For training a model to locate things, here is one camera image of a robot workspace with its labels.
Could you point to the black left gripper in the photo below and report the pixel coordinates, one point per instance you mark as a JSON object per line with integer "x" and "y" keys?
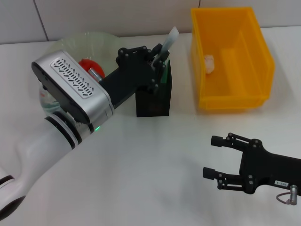
{"x": 131, "y": 75}

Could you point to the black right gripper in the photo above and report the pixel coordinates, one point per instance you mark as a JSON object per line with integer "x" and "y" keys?
{"x": 265, "y": 167}

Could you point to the mint green white pen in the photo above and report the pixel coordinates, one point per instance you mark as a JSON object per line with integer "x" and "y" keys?
{"x": 167, "y": 73}

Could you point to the silver glitter marker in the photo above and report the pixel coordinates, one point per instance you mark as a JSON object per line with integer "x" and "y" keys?
{"x": 170, "y": 41}

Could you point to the white paper ball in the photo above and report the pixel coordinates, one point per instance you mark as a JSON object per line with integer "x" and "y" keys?
{"x": 209, "y": 63}

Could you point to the red-orange fruit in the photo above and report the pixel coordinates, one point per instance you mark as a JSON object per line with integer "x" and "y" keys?
{"x": 85, "y": 64}

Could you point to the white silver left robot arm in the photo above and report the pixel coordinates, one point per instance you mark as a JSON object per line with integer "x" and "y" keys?
{"x": 35, "y": 153}

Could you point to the black mesh pen holder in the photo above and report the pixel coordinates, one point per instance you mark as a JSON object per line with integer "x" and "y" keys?
{"x": 152, "y": 103}

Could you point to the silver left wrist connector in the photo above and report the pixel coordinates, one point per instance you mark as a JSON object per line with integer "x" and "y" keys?
{"x": 94, "y": 73}

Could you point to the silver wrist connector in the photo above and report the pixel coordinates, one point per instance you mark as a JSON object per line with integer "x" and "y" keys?
{"x": 94, "y": 73}
{"x": 293, "y": 195}

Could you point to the yellow plastic bin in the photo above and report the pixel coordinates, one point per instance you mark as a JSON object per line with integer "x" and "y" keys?
{"x": 235, "y": 82}

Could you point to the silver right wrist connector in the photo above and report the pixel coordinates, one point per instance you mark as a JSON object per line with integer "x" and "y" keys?
{"x": 293, "y": 195}

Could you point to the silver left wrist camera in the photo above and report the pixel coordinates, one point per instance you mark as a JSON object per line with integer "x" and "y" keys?
{"x": 70, "y": 82}

